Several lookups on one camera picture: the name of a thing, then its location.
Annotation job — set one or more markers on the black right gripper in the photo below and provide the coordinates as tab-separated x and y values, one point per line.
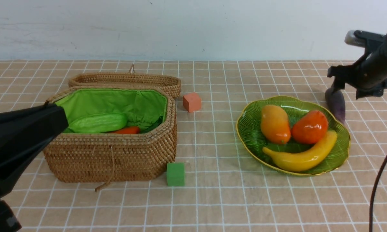
369	80

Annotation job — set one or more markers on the purple toy eggplant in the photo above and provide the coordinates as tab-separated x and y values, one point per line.
336	104

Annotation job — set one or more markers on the orange toy persimmon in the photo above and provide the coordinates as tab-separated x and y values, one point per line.
311	128

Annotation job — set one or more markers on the orange yellow toy mango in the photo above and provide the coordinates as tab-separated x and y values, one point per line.
275	124

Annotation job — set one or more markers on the yellow toy banana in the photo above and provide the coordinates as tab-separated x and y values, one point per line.
305	160

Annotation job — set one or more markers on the orange toy carrot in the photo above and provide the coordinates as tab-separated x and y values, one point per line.
128	130

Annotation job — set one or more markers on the green toy cucumber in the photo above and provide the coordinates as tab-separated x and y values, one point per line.
98	123

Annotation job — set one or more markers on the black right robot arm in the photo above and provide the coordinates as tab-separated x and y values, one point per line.
372	55

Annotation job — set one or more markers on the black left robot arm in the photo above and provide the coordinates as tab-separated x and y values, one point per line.
23	135

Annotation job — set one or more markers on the green leaf-shaped glass plate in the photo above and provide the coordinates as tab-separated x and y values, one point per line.
249	132

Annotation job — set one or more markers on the orange foam cube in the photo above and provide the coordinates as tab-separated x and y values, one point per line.
192	102

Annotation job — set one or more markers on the beige checkered tablecloth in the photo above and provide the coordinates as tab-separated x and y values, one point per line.
225	190

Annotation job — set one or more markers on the woven wicker basket lid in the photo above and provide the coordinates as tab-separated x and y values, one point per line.
169	84

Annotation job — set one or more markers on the green foam cube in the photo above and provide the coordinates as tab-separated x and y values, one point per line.
175	174

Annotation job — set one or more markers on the woven wicker basket green lining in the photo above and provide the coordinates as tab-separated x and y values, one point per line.
110	157

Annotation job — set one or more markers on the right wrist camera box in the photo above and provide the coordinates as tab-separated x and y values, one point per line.
363	39

